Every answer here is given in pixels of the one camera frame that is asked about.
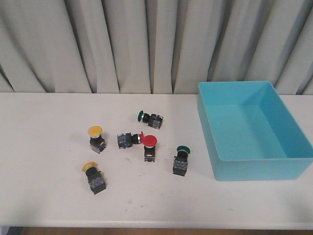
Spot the light blue plastic box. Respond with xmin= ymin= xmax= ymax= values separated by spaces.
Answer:
xmin=198 ymin=81 xmax=313 ymax=181

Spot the lying red push button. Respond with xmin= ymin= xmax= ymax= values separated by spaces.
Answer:
xmin=117 ymin=132 xmax=144 ymax=149

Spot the green button near box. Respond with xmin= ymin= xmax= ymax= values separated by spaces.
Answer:
xmin=173 ymin=145 xmax=191 ymax=177

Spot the grey pleated curtain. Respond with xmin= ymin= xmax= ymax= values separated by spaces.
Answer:
xmin=0 ymin=0 xmax=313 ymax=95

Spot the red push button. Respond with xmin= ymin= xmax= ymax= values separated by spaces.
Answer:
xmin=117 ymin=132 xmax=144 ymax=149
xmin=142 ymin=135 xmax=157 ymax=162

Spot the green button near curtain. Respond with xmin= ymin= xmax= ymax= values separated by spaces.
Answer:
xmin=137 ymin=110 xmax=163 ymax=130

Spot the yellow push button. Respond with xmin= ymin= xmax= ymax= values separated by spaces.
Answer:
xmin=82 ymin=162 xmax=107 ymax=195
xmin=88 ymin=126 xmax=106 ymax=154

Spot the lying yellow push button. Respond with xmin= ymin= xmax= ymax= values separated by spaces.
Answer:
xmin=82 ymin=162 xmax=107 ymax=195

